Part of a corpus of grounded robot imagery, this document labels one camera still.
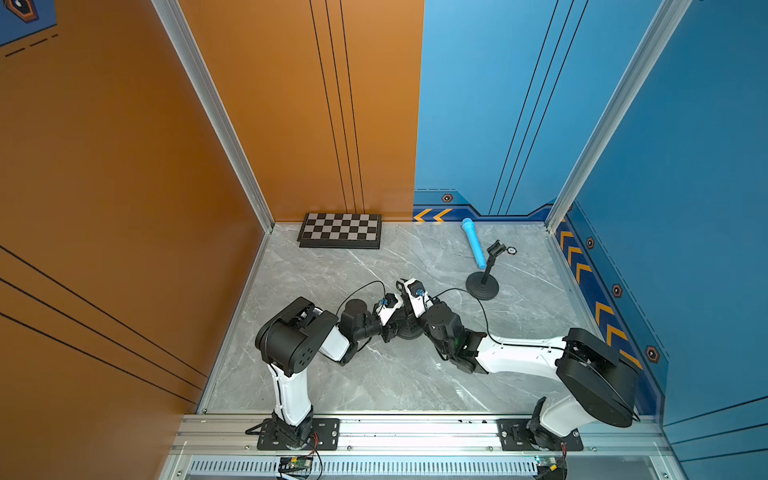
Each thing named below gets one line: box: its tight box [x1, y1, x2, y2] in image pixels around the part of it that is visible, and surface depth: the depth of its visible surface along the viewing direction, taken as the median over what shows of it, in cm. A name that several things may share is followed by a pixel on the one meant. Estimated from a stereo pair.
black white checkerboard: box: [297, 212, 383, 249], surface depth 115 cm
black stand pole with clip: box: [481, 239, 507, 285], surface depth 89 cm
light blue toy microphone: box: [461, 218, 487, 270], surface depth 117 cm
